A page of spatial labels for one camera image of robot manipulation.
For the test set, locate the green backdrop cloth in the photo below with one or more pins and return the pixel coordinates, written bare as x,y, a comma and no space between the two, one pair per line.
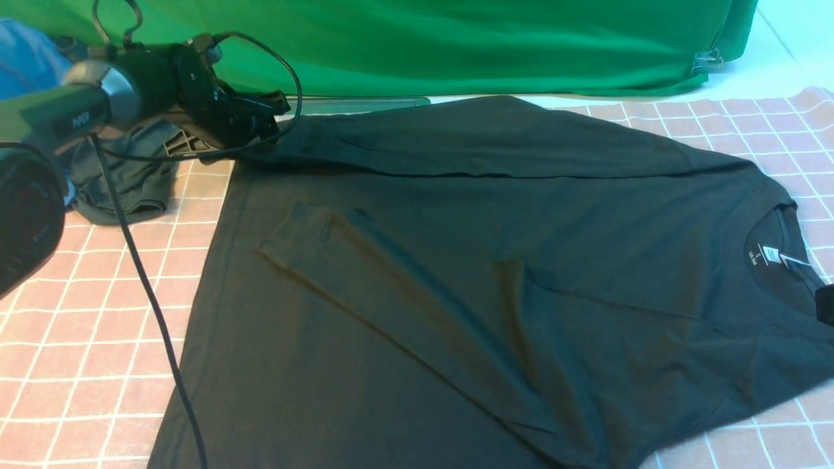
437,48

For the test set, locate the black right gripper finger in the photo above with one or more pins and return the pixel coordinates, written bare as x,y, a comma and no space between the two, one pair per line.
824,302

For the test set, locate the gray metal bar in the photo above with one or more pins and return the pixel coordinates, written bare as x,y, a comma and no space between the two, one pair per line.
353,106

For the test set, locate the crumpled dark gray garment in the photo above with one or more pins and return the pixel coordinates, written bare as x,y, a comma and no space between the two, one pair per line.
143,189

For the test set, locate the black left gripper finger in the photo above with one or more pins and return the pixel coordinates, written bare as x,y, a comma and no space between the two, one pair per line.
245,103

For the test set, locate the metal binder clip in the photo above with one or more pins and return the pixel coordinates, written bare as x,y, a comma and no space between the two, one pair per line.
707,61

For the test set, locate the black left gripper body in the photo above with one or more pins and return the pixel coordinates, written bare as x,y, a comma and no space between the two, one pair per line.
203,111

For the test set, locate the pink checkered tablecloth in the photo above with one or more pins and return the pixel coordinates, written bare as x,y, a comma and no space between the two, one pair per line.
85,378

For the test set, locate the blue crumpled garment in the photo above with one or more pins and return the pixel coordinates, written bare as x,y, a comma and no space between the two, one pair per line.
30,61

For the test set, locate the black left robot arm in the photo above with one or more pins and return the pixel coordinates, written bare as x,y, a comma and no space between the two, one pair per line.
109,97

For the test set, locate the dark gray long-sleeve shirt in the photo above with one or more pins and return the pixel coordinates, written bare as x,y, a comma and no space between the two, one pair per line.
490,284

